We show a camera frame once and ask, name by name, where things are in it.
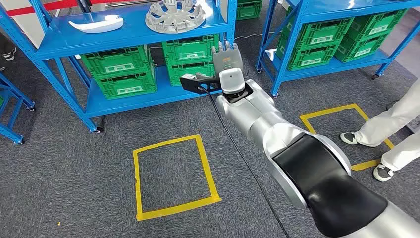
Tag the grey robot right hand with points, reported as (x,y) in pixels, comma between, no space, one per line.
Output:
(226,59)

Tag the grey plastic wheel cover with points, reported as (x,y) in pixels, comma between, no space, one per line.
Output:
(175,16)

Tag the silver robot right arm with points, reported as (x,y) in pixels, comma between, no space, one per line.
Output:
(295,144)

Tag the blue metal shelf rack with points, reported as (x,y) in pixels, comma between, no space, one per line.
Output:
(328,65)
(131,36)
(13,95)

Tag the white plastic trim part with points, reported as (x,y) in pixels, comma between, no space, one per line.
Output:
(96,24)

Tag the green plastic crate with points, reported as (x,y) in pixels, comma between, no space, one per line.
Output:
(115,62)
(323,33)
(248,10)
(188,72)
(377,26)
(128,86)
(308,57)
(188,49)
(359,51)

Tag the yellow floor tape square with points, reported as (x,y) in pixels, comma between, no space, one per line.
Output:
(306,123)
(206,170)

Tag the person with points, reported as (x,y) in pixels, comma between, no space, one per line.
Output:
(387,124)
(10,54)

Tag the red barrier belt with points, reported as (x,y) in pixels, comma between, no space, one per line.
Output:
(49,6)

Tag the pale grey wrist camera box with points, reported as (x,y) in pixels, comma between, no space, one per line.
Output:
(232,80)

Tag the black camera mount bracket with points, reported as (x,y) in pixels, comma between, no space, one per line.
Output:
(193,83)

